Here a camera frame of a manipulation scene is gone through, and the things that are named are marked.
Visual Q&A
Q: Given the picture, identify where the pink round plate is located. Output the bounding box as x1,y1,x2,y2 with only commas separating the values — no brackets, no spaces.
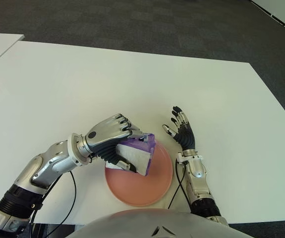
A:
105,138,174,206

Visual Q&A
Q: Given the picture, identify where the silver robot torso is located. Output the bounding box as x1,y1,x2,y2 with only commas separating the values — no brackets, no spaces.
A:
66,208,253,238

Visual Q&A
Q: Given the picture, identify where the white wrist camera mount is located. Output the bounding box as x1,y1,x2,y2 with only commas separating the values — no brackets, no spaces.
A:
176,152,204,164
67,132,95,166

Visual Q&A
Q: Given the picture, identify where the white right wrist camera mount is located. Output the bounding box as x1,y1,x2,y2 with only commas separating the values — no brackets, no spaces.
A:
176,152,204,164

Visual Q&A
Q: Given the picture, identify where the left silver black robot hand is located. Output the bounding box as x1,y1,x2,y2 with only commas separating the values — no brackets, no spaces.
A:
79,113,145,174

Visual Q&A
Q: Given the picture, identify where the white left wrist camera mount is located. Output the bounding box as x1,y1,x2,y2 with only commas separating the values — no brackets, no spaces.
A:
67,132,95,166

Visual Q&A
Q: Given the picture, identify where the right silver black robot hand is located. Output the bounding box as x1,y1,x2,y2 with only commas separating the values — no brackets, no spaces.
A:
162,106,196,151

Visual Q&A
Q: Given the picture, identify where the purple tissue paper pack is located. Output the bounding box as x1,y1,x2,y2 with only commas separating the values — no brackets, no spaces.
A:
106,133,157,177

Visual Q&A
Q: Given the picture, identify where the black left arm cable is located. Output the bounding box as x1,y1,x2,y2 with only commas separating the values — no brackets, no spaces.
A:
29,171,77,238

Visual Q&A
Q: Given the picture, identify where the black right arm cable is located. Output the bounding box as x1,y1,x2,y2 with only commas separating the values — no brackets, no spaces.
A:
167,160,191,214

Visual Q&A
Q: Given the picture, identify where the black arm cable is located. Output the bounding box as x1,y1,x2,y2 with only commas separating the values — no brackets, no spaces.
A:
167,160,191,214
29,171,77,238

